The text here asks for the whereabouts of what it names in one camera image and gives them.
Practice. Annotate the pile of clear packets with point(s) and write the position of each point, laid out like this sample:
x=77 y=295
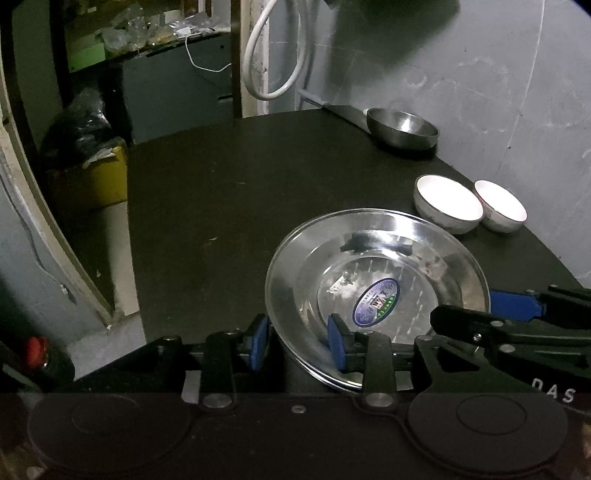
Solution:
x=138 y=25

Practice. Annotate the cream wooden post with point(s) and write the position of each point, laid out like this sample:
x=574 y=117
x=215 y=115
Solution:
x=249 y=55

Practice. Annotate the steel plate with oval sticker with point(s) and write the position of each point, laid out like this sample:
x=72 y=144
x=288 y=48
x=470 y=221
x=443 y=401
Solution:
x=318 y=258

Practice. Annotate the dark bottle with red cap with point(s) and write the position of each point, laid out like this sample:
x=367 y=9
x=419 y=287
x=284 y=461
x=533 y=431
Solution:
x=36 y=348

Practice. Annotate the cream door frame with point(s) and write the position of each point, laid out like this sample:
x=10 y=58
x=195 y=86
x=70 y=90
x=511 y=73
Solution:
x=55 y=221

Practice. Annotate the white bowl dark rim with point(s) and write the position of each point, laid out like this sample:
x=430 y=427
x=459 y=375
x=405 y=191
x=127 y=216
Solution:
x=445 y=201

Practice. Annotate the black plastic bag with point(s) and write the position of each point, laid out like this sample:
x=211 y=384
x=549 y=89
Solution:
x=78 y=124

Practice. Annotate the dark cabinet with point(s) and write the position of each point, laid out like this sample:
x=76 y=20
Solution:
x=175 y=97

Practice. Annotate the green box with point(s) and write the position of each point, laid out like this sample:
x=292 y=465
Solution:
x=87 y=57

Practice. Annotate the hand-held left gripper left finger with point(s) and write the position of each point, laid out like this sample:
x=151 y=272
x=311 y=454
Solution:
x=257 y=344

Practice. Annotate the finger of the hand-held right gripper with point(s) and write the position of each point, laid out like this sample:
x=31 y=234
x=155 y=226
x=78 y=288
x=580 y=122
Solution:
x=461 y=323
x=512 y=304

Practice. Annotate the steel bowl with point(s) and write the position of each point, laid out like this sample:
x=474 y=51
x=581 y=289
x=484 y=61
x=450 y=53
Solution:
x=406 y=127

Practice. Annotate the white bowl red rim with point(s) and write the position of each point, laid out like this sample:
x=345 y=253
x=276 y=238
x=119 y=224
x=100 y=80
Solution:
x=501 y=205

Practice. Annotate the plain steel plate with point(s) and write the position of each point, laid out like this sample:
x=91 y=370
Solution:
x=332 y=383

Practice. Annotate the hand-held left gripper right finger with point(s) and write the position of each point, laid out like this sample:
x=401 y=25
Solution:
x=337 y=344

